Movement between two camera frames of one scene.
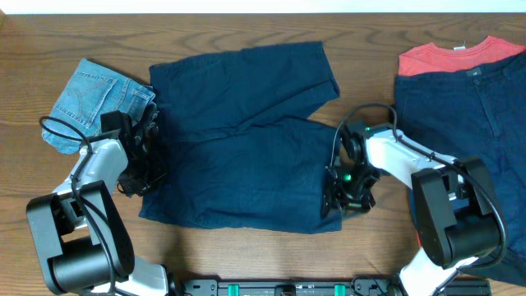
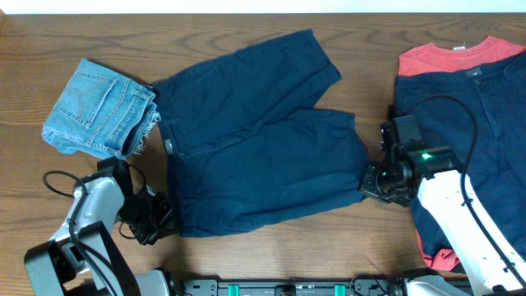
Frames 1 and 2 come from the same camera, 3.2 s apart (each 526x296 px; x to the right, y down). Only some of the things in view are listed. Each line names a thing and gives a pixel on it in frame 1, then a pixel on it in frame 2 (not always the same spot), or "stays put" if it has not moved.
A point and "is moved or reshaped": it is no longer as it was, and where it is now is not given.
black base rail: (477, 285) stays put
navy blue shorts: (243, 153) is moved or reshaped
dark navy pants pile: (478, 113) stays put
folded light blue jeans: (92, 91) stays put
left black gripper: (161, 173) -> (161, 228)
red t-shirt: (432, 57) stays put
